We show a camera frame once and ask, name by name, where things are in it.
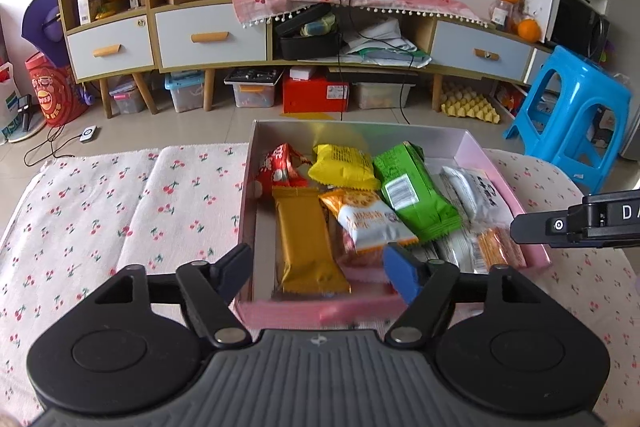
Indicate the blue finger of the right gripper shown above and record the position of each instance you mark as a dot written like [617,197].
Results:
[544,228]

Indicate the gold wafer bar packet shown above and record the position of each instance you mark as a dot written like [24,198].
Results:
[307,266]

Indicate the red storage box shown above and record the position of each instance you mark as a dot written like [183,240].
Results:
[314,95]

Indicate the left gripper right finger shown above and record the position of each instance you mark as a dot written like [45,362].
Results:
[406,266]

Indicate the pink wafer packet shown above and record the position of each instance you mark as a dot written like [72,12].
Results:
[360,266]

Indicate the yellow snack packet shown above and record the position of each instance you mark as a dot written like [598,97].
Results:
[343,166]

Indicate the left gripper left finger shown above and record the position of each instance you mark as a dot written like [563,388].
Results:
[232,271]

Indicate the white orange biscuit packet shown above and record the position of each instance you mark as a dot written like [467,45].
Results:
[369,221]

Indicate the black storage box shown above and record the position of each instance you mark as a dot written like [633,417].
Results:
[310,34]

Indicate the pink cardboard box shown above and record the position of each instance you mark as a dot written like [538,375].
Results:
[261,304]

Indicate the purple hat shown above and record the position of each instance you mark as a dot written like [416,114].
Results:
[42,27]

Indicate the blue plastic stool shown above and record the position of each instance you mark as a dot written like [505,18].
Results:
[561,137]

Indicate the red snack packet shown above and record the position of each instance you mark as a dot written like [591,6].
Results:
[279,168]

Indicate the white grey snack packet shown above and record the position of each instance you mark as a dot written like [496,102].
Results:
[479,198]

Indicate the clear plastic storage bin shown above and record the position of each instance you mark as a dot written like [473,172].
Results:
[374,95]

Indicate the long white blue packet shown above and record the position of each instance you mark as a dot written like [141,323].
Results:
[461,248]

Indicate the red patterned bag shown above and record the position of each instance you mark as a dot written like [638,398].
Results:
[56,90]

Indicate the orange fruit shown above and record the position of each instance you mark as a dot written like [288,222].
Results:
[529,30]

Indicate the yellow egg tray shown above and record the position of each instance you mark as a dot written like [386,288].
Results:
[464,102]

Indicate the green snack packet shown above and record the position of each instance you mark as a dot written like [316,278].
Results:
[410,191]

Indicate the wooden white drawer cabinet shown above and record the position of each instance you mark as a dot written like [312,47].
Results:
[216,34]

